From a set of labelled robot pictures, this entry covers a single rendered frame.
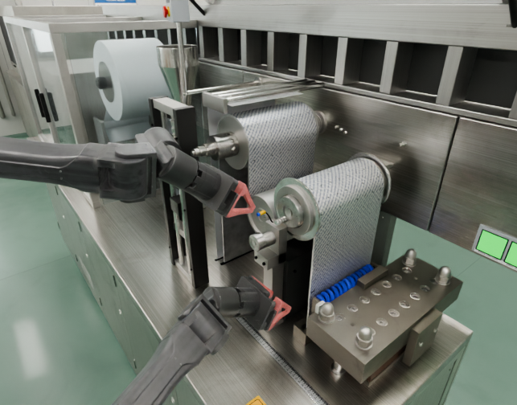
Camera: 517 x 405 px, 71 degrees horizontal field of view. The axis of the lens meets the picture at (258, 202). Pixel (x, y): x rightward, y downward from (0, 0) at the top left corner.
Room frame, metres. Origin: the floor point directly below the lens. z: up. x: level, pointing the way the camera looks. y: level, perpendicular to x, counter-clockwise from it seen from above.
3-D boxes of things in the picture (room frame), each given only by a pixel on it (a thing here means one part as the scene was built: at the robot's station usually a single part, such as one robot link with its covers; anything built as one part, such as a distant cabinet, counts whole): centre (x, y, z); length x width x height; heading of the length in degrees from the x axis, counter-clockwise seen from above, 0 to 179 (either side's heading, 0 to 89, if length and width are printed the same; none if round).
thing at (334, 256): (0.73, -0.22, 1.11); 0.23 x 0.01 x 0.18; 128
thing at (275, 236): (0.71, -0.03, 1.05); 0.06 x 0.05 x 0.31; 128
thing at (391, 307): (0.66, -0.32, 1.00); 0.40 x 0.16 x 0.06; 128
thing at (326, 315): (0.60, -0.15, 1.05); 0.04 x 0.04 x 0.04
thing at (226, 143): (0.89, 0.09, 1.33); 0.06 x 0.06 x 0.06; 38
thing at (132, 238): (1.47, 0.47, 0.88); 2.52 x 0.66 x 0.04; 38
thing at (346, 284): (0.71, -0.23, 1.03); 0.21 x 0.04 x 0.03; 128
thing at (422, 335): (0.60, -0.39, 0.96); 0.10 x 0.03 x 0.11; 128
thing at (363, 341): (0.53, -0.22, 1.05); 0.04 x 0.04 x 0.04
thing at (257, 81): (1.25, 0.12, 1.41); 0.30 x 0.04 x 0.04; 128
